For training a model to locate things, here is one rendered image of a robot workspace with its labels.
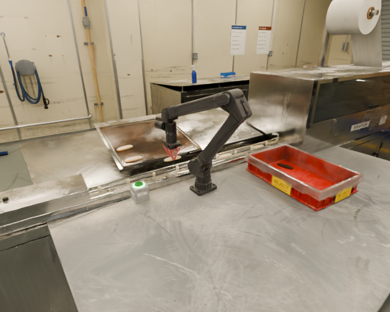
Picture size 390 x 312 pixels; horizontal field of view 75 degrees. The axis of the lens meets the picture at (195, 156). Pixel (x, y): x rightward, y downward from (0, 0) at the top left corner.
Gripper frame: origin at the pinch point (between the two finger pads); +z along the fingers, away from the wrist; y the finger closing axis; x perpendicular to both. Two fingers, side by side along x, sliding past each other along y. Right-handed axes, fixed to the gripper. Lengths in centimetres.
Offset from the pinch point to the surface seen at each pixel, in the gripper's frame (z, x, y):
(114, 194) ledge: 7.1, -34.7, 8.9
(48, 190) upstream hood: 1, -60, 0
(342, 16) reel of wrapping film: -73, 142, -7
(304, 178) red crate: 11, 58, 42
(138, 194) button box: 6.1, -25.8, 16.5
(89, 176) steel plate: 11.1, -40.2, -23.3
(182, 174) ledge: 7.1, 1.4, 8.9
